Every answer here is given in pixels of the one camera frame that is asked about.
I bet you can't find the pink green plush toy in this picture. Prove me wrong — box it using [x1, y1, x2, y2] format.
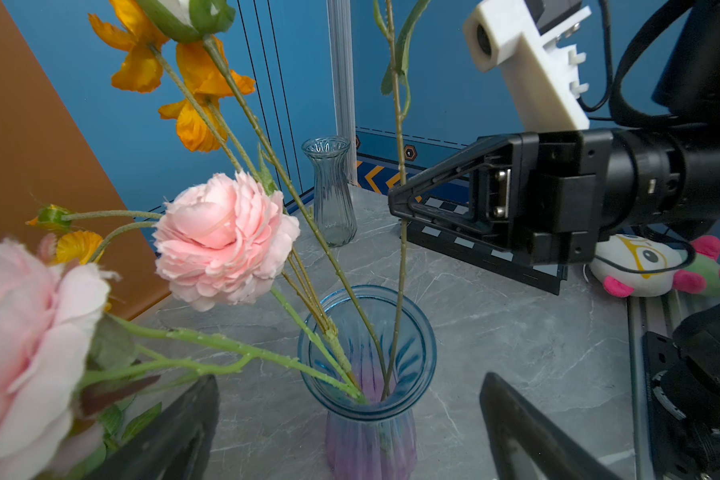
[589, 234, 720, 298]

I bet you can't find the clear grey glass vase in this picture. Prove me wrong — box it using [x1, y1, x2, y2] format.
[302, 136, 357, 247]

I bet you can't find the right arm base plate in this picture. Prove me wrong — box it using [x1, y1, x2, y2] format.
[642, 303, 720, 479]

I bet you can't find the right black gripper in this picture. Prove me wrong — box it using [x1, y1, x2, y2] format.
[387, 129, 617, 265]

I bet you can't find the pink peony flower stem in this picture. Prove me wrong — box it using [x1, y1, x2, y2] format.
[0, 170, 367, 480]

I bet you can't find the black white checkerboard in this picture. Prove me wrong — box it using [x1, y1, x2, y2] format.
[407, 221, 568, 295]

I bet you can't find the yellow poppy flower stem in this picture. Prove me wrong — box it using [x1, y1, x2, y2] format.
[25, 0, 361, 391]

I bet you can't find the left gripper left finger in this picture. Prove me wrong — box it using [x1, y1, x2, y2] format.
[87, 375, 220, 480]

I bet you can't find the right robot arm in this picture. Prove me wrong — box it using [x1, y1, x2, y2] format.
[388, 1, 720, 265]

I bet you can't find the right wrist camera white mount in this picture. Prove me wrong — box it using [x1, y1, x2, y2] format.
[463, 0, 591, 133]

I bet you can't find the right aluminium corner post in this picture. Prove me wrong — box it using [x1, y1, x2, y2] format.
[326, 0, 359, 186]

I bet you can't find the mixed flower bunch on table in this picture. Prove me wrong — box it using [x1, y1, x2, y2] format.
[83, 400, 162, 479]

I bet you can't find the blue purple glass vase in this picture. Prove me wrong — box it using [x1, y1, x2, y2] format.
[303, 285, 437, 479]

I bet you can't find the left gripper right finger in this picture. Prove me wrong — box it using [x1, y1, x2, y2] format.
[479, 372, 617, 479]

